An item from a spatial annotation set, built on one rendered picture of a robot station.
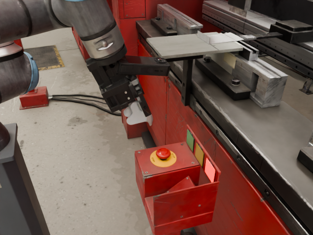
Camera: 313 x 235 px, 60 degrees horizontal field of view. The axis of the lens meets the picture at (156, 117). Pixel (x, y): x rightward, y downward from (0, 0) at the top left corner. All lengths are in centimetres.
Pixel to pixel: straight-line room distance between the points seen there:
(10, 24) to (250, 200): 65
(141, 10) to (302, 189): 139
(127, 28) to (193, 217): 128
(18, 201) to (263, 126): 76
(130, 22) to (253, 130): 119
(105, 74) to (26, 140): 179
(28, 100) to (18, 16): 218
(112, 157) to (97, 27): 152
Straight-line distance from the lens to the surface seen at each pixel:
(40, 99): 268
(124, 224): 158
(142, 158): 75
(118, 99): 58
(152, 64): 57
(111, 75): 58
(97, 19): 51
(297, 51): 110
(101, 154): 200
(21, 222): 106
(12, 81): 86
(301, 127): 79
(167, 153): 73
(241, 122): 75
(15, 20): 54
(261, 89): 83
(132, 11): 173
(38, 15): 56
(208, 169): 69
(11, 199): 98
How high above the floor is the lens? 128
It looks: 33 degrees down
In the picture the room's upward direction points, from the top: straight up
